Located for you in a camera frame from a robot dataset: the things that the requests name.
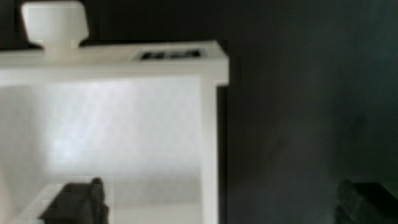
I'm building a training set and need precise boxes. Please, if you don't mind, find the white drawer box with knob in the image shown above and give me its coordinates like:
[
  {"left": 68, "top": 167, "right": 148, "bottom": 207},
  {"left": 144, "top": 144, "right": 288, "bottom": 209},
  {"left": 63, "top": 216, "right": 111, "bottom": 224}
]
[{"left": 0, "top": 0, "right": 230, "bottom": 224}]

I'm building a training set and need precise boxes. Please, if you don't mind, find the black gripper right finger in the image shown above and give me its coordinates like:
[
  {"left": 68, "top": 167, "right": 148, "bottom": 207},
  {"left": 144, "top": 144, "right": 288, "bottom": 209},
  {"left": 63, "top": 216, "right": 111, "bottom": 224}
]
[{"left": 335, "top": 181, "right": 398, "bottom": 224}]

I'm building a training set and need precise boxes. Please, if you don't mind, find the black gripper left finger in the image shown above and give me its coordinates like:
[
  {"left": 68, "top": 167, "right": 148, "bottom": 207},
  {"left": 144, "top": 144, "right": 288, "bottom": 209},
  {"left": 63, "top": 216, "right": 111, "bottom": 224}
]
[{"left": 11, "top": 177, "right": 112, "bottom": 224}]

